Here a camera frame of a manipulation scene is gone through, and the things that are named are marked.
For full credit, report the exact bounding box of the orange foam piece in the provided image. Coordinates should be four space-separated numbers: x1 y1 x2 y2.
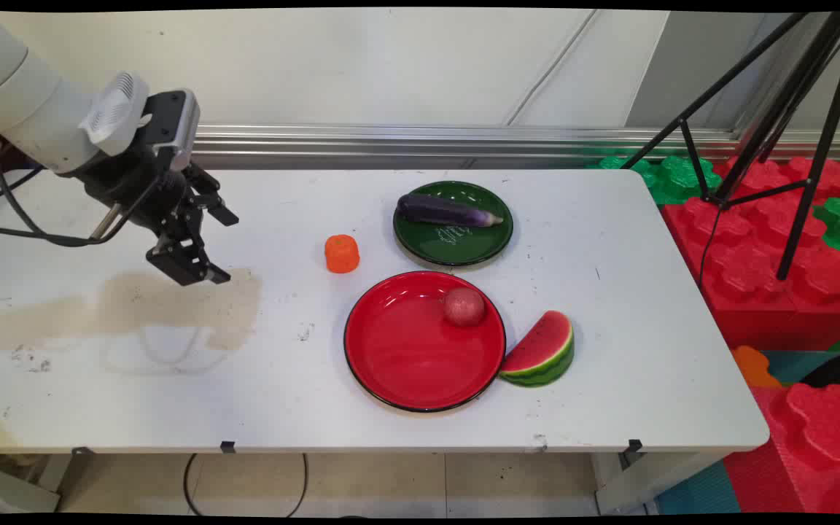
729 344 783 389

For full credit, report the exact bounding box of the black cable under table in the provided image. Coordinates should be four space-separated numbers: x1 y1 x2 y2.
182 453 310 518

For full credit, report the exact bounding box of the orange toy carrot piece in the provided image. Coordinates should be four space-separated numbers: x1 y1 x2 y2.
324 234 361 275

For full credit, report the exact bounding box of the purple toy eggplant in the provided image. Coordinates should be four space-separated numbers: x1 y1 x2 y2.
396 192 505 228

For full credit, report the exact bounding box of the teal foam floor mat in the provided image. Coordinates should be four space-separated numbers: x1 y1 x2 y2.
655 459 743 516

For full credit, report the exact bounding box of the toy watermelon slice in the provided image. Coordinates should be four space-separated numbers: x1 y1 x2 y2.
498 310 576 388

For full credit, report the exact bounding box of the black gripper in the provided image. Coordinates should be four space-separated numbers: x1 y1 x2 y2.
64 144 240 287

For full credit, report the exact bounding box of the red plate with black rim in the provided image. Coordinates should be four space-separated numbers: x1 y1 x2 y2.
343 271 508 414

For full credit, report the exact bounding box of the dark green plate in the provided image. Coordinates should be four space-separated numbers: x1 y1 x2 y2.
392 180 515 268

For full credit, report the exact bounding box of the aluminium wall rail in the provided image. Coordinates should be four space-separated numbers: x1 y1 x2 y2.
188 123 840 163

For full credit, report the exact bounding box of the large red foam block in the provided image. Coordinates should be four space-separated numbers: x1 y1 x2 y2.
661 155 840 351

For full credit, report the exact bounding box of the black tripod stand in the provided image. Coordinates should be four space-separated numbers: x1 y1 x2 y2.
620 10 840 282

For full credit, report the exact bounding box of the red toy apple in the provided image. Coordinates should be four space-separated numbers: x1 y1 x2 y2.
442 287 487 327

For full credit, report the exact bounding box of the thin black tripod cable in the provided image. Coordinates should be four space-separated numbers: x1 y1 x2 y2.
697 206 721 290

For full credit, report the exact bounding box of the silver black wrist camera box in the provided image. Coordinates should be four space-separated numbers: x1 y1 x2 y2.
143 89 201 173

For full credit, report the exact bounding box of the white table leg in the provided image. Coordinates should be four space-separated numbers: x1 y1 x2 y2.
594 451 728 516

